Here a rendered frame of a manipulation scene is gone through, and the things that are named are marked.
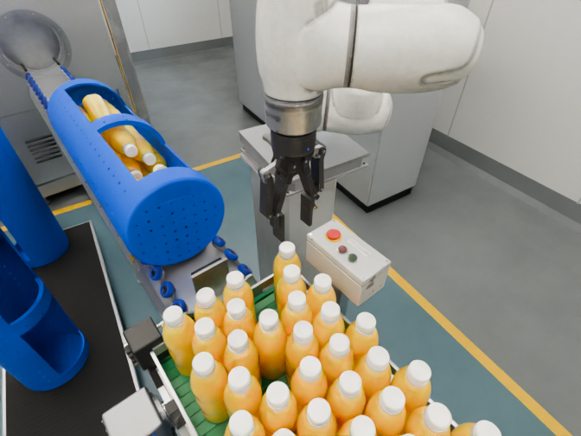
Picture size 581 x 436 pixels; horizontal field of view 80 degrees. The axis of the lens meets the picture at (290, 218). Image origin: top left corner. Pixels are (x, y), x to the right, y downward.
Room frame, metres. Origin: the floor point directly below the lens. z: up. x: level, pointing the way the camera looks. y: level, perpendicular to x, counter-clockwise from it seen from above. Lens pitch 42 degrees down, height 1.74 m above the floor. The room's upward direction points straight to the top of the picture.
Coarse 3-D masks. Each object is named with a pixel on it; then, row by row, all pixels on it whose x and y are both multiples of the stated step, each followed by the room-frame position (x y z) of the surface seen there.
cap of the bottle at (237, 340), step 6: (234, 330) 0.36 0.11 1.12; (240, 330) 0.36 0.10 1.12; (228, 336) 0.35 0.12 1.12; (234, 336) 0.35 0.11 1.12; (240, 336) 0.35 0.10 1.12; (246, 336) 0.35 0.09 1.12; (228, 342) 0.34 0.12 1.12; (234, 342) 0.34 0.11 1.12; (240, 342) 0.34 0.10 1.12; (246, 342) 0.34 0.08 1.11; (234, 348) 0.33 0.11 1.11; (240, 348) 0.33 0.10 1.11
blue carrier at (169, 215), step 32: (64, 96) 1.25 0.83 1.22; (64, 128) 1.10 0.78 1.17; (96, 128) 0.99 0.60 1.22; (96, 160) 0.86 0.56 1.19; (96, 192) 0.79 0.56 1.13; (128, 192) 0.69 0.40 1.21; (160, 192) 0.68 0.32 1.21; (192, 192) 0.73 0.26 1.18; (128, 224) 0.62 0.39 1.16; (160, 224) 0.66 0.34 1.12; (192, 224) 0.71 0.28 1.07; (160, 256) 0.65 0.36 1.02; (192, 256) 0.70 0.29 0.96
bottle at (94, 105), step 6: (90, 96) 1.26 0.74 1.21; (96, 96) 1.27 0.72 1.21; (84, 102) 1.24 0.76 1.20; (90, 102) 1.24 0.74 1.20; (96, 102) 1.24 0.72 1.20; (102, 102) 1.26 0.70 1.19; (90, 108) 1.22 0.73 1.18; (96, 108) 1.22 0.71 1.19; (102, 108) 1.22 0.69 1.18; (90, 114) 1.21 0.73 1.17; (96, 114) 1.20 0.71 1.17; (102, 114) 1.20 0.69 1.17; (108, 114) 1.21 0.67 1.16
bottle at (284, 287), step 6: (282, 276) 0.53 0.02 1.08; (300, 276) 0.51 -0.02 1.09; (282, 282) 0.51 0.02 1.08; (288, 282) 0.50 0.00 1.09; (294, 282) 0.50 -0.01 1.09; (300, 282) 0.51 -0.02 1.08; (282, 288) 0.50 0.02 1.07; (288, 288) 0.49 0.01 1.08; (294, 288) 0.49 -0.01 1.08; (300, 288) 0.50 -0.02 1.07; (282, 294) 0.49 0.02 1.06; (288, 294) 0.48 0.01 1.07; (282, 300) 0.49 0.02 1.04; (282, 306) 0.49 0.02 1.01
